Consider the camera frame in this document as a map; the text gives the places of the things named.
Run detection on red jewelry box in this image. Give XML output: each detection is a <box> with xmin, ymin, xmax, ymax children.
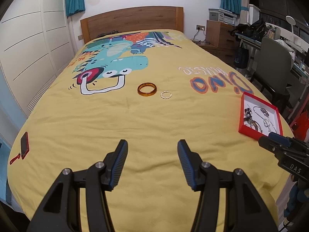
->
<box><xmin>238</xmin><ymin>92</ymin><xmax>283</xmax><ymax>140</ymax></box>

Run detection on amber orange bangle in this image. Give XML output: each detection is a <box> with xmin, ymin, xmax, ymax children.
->
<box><xmin>137</xmin><ymin>82</ymin><xmax>157</xmax><ymax>97</ymax></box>

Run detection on dark tortoiseshell bangle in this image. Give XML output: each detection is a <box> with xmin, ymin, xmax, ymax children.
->
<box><xmin>244</xmin><ymin>117</ymin><xmax>262</xmax><ymax>133</ymax></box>

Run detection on thin silver bangle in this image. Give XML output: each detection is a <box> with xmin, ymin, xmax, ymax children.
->
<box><xmin>253</xmin><ymin>106</ymin><xmax>269</xmax><ymax>117</ymax></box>

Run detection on dark beaded earrings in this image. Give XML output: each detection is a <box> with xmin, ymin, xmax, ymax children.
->
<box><xmin>244</xmin><ymin>106</ymin><xmax>252</xmax><ymax>119</ymax></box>

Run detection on green grey chair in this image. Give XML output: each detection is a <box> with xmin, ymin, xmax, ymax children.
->
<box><xmin>251</xmin><ymin>36</ymin><xmax>295</xmax><ymax>107</ymax></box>

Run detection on cluttered desk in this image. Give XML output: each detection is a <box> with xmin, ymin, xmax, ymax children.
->
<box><xmin>235</xmin><ymin>21</ymin><xmax>309</xmax><ymax>126</ymax></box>

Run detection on black bag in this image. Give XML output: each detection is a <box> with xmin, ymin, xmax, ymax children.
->
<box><xmin>229</xmin><ymin>18</ymin><xmax>267</xmax><ymax>41</ymax></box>

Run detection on wooden nightstand drawers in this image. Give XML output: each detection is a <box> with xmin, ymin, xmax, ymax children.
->
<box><xmin>197</xmin><ymin>20</ymin><xmax>239</xmax><ymax>68</ymax></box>

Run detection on white desk lamp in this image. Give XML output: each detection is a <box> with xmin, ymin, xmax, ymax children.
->
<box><xmin>285</xmin><ymin>15</ymin><xmax>296</xmax><ymax>34</ymax></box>

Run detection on yellow dinosaur bedspread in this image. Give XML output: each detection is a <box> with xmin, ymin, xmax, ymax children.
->
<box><xmin>7</xmin><ymin>30</ymin><xmax>289</xmax><ymax>231</ymax></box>

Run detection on white printer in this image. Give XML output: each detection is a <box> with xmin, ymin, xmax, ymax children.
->
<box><xmin>208</xmin><ymin>9</ymin><xmax>237</xmax><ymax>26</ymax></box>

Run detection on wooden headboard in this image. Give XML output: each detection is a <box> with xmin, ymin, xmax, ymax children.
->
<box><xmin>80</xmin><ymin>6</ymin><xmax>184</xmax><ymax>43</ymax></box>

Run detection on white wardrobe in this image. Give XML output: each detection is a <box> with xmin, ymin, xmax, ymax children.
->
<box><xmin>1</xmin><ymin>0</ymin><xmax>73</xmax><ymax>116</ymax></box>

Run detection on red phone with strap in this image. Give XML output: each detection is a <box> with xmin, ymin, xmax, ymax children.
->
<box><xmin>9</xmin><ymin>132</ymin><xmax>30</xmax><ymax>165</ymax></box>

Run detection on wall power socket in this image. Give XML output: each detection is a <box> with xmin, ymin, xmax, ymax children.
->
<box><xmin>196</xmin><ymin>25</ymin><xmax>205</xmax><ymax>31</ymax></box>

